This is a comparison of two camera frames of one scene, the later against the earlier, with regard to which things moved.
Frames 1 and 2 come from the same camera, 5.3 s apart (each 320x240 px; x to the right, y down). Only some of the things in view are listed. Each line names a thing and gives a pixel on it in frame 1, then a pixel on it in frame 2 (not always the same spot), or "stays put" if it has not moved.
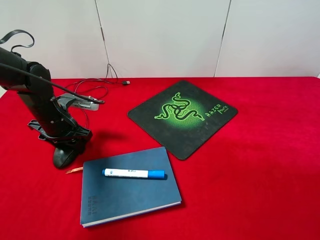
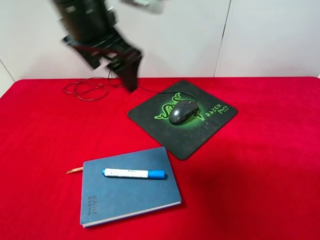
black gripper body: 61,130 -> 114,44
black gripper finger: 81,144 -> 129,68
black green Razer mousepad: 183,117 stays put
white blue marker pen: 133,173 stays put
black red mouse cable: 111,77 -> 157,92
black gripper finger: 58,145 -> 94,61
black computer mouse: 62,158 -> 182,112
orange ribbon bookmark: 74,169 stays put
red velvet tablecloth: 256,177 stays put
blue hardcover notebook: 106,198 stays put
